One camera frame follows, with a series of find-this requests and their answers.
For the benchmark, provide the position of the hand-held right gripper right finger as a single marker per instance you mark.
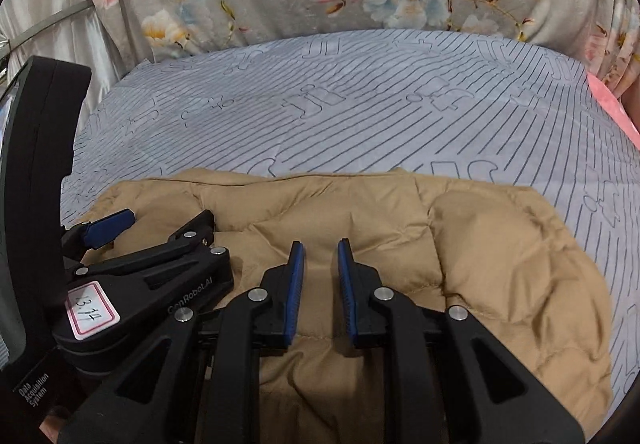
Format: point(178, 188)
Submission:
point(347, 294)

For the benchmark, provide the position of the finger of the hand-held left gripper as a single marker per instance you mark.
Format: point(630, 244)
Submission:
point(190, 269)
point(110, 226)

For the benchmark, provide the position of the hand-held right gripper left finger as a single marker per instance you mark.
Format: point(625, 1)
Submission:
point(292, 294)

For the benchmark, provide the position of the tan quilted jacket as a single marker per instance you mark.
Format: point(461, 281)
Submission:
point(400, 234)

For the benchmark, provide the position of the person's left hand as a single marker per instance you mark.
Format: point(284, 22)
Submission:
point(52, 431)

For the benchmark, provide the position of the metal bar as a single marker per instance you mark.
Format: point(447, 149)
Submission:
point(55, 20)

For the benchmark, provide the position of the grey striped bedsheet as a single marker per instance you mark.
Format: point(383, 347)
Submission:
point(350, 114)

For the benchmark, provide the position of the pink cloth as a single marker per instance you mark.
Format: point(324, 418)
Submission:
point(612, 105)

